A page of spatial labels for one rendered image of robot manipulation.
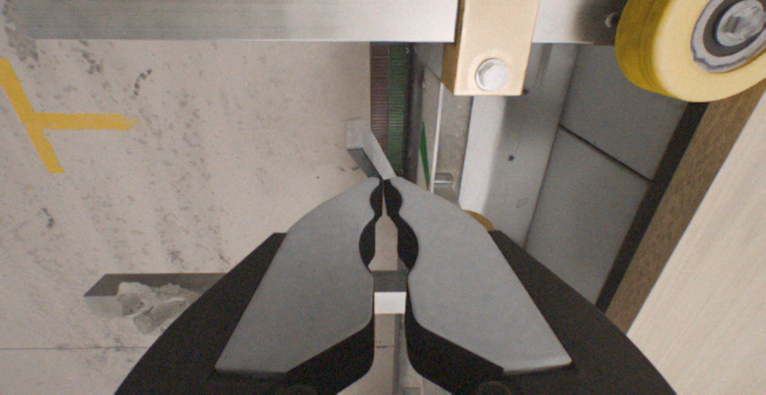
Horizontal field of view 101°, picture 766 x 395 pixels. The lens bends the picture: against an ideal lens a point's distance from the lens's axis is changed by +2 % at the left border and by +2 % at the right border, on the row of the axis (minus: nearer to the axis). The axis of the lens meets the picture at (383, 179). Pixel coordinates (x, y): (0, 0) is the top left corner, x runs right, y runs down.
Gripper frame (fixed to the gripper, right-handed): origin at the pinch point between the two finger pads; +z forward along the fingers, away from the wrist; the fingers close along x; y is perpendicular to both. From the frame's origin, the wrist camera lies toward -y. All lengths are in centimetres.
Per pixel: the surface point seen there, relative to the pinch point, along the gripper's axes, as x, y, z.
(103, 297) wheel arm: -26.0, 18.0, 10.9
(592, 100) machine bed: 27.7, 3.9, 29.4
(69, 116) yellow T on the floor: -105, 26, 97
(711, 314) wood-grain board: 28.4, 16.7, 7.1
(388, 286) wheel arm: 0.9, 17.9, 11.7
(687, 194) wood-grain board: 21.9, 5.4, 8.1
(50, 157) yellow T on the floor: -118, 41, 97
